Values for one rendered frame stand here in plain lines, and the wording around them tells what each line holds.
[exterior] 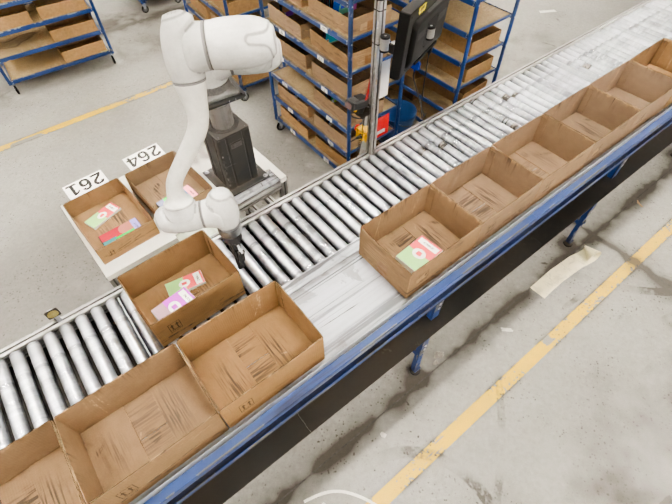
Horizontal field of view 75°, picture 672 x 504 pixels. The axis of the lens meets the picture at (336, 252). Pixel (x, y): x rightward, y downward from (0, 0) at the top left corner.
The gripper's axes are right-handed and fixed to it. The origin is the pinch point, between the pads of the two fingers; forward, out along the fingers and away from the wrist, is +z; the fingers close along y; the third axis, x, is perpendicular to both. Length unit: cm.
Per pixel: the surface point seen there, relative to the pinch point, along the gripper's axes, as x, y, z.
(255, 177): -37, 50, 9
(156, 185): 7, 78, 10
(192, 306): 26.1, -9.0, -2.8
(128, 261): 37, 40, 11
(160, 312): 37.1, 0.6, 3.0
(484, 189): -111, -38, -3
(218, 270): 7.7, 9.4, 9.7
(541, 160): -149, -42, -3
